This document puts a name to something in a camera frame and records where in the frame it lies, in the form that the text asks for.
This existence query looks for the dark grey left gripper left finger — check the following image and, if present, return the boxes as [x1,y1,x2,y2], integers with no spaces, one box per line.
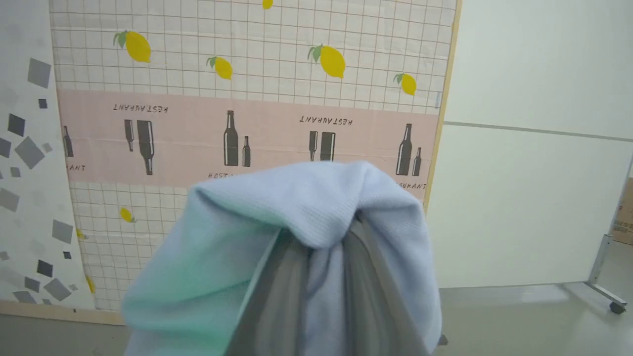
[225,230,311,356]

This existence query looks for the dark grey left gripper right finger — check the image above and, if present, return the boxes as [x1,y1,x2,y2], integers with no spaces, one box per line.
[343,217,430,356]

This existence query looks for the light blue white-collared garment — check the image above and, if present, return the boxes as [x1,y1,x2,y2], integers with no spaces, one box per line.
[121,161,443,356]

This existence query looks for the lemon print backdrop panel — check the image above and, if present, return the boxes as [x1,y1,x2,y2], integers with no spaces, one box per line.
[49,0,458,313]

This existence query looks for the white partition board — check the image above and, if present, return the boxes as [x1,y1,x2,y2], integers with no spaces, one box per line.
[426,0,633,290]

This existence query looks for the metal partition leg with caster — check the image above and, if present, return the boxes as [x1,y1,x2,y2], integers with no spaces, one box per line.
[584,233,629,315]

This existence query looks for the brown cardboard box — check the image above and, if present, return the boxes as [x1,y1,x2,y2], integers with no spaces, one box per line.
[612,177,633,247]

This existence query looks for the white panel with grey squares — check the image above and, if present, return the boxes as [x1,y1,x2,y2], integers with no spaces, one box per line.
[0,0,95,310]

